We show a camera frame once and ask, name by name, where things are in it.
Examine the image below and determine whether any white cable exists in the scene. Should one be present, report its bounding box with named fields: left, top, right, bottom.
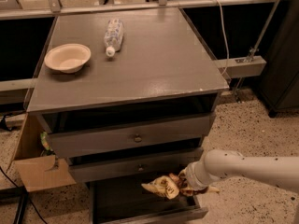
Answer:
left=205, top=0, right=232, bottom=79

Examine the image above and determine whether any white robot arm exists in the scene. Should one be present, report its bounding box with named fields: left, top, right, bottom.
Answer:
left=185, top=149, right=299, bottom=193

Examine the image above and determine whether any white paper bowl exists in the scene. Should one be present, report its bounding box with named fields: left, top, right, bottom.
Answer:
left=44, top=44, right=91, bottom=74

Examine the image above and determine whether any grey drawer cabinet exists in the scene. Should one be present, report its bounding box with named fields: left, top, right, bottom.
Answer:
left=25, top=7, right=230, bottom=224

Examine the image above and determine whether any black floor cable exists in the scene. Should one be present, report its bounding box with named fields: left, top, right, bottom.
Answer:
left=0, top=166, right=48, bottom=224

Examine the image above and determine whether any grey top drawer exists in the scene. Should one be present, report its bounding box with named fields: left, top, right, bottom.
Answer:
left=48, top=112, right=216, bottom=158

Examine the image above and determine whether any grey middle drawer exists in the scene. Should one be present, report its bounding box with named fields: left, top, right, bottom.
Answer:
left=69, top=147, right=203, bottom=183

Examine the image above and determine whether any grey bottom drawer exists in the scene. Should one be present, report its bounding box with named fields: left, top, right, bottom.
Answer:
left=89, top=172, right=208, bottom=224

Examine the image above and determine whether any brown chip bag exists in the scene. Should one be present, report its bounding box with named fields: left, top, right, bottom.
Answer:
left=141, top=173, right=220, bottom=200

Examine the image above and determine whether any grey drawer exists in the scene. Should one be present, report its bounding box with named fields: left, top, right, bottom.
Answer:
left=48, top=112, right=216, bottom=158
left=69, top=147, right=203, bottom=183
left=89, top=172, right=208, bottom=224

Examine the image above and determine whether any clear plastic water bottle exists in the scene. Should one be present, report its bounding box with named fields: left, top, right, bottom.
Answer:
left=104, top=19, right=124, bottom=58

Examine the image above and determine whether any cardboard box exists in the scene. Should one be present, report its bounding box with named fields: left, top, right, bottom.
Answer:
left=12, top=115, right=76, bottom=192

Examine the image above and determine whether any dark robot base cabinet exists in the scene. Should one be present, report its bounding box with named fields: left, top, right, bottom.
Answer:
left=257, top=0, right=299, bottom=118

